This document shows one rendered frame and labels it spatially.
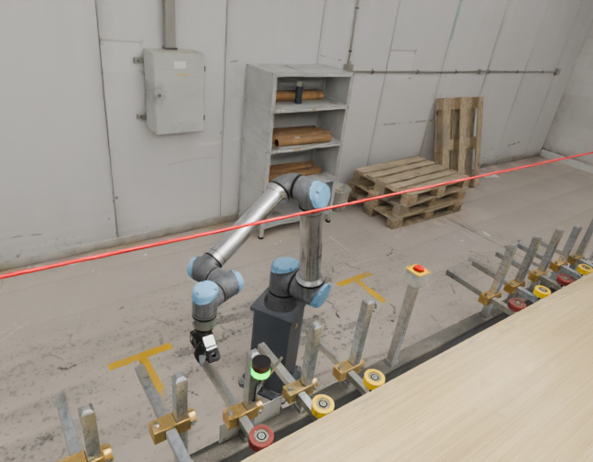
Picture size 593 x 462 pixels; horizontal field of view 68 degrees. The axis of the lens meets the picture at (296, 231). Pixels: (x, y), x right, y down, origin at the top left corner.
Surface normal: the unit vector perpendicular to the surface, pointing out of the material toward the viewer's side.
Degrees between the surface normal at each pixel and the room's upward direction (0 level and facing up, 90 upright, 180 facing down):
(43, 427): 0
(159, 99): 90
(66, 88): 90
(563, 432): 0
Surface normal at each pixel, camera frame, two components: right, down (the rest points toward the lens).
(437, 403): 0.11, -0.87
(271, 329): -0.40, 0.40
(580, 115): -0.80, 0.20
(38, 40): 0.58, 0.44
